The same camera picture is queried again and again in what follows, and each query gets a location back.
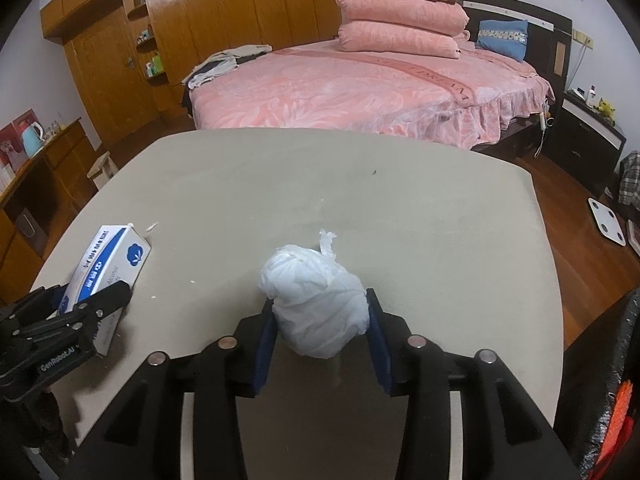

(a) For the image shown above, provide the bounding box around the blue cushion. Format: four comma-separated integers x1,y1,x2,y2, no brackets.
474,19,530,64

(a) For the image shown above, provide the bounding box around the red box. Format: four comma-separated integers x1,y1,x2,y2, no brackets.
0,108,39,169

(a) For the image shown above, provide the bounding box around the small white stool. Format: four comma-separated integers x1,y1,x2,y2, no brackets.
87,150,120,191

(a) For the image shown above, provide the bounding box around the light blue kettle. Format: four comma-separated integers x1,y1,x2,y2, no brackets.
19,120,45,157

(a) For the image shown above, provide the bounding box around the black headboard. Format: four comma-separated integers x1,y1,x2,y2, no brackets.
452,0,574,94

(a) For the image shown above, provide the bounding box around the wooden wardrobe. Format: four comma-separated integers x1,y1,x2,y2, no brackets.
40,0,341,147

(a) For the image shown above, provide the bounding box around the white plastic bag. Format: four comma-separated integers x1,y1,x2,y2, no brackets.
258,229,372,360

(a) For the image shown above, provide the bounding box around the blue and white tissue box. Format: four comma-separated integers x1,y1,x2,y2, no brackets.
59,224,153,359

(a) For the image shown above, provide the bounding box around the white corded controller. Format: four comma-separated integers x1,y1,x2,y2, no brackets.
537,104,554,159

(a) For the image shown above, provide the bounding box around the bed with pink bedspread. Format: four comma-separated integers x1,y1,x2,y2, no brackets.
182,39,557,152

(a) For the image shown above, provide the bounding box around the wooden desk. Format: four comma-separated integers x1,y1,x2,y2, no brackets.
0,117,101,292

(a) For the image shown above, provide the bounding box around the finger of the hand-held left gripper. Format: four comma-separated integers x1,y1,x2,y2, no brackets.
9,284,67,329
59,280,133,329

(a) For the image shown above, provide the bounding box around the black nightstand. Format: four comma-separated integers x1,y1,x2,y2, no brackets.
542,88,628,196

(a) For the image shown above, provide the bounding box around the white bathroom scale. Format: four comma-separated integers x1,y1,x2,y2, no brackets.
587,197,628,247

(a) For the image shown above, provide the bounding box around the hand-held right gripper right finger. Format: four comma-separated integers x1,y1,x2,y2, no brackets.
365,288,584,480

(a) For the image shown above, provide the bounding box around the plaid clothing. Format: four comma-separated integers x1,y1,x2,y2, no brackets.
618,149,640,206

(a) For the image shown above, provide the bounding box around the pile of clothes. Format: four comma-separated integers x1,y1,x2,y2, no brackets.
180,44,274,117

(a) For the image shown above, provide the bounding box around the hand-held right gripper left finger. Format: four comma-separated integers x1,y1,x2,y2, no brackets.
64,299,280,480

